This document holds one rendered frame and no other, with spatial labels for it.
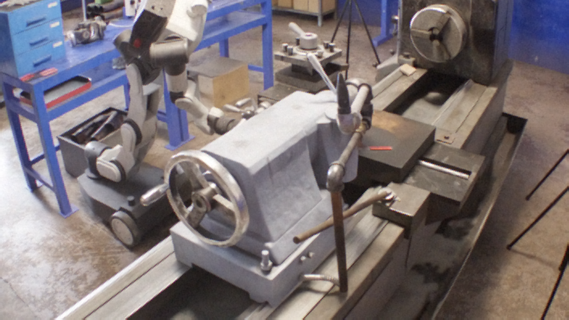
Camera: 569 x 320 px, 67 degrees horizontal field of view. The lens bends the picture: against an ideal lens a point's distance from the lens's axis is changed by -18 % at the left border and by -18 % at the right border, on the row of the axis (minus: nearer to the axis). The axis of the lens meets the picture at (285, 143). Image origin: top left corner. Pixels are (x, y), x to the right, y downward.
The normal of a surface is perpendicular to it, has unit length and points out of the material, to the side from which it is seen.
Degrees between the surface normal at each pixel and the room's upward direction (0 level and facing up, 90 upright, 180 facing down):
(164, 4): 46
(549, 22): 90
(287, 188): 75
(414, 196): 0
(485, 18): 90
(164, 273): 0
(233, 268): 90
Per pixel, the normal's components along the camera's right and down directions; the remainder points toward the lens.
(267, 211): 0.77, -0.05
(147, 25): -0.01, 0.82
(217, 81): 0.77, 0.29
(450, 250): -0.02, -0.88
